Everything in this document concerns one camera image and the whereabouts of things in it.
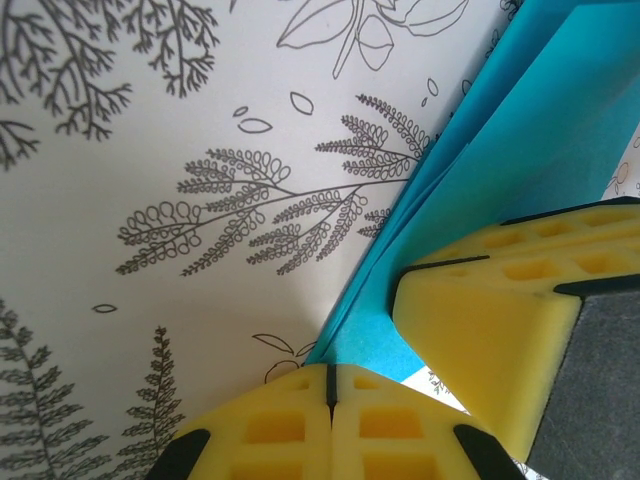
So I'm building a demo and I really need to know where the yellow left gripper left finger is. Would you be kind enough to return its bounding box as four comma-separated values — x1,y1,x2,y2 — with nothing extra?
154,362,333,480

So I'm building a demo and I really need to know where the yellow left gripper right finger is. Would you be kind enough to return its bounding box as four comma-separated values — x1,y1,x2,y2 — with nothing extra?
330,362,521,480

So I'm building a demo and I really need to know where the blue square paper sheet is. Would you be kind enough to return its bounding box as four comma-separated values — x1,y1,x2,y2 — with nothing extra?
302,0,640,389

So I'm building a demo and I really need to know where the floral patterned table cover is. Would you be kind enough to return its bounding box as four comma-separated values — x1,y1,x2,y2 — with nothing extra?
0,0,640,480

